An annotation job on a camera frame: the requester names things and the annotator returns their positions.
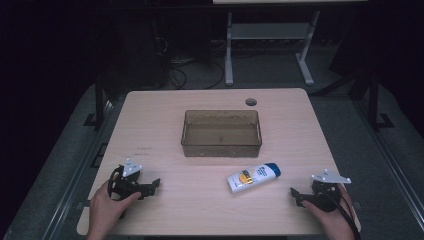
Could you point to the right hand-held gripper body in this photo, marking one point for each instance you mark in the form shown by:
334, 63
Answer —
328, 196

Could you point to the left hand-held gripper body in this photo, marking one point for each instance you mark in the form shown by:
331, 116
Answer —
128, 185

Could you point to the white bottle with blue cap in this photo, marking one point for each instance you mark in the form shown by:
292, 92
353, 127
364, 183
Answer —
253, 178

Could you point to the clear brown plastic bin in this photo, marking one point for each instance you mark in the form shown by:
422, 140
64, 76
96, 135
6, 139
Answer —
221, 133

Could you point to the person's right hand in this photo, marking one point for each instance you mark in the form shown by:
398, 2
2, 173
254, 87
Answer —
333, 225

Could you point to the person's left hand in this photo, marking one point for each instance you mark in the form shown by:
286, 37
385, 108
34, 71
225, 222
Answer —
101, 213

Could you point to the black metal stand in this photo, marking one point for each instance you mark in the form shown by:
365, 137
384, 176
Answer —
99, 100
373, 100

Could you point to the metal floor rail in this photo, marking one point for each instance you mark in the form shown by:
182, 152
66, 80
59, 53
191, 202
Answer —
78, 170
393, 160

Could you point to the white metal stand frame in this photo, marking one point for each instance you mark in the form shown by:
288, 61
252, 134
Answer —
266, 31

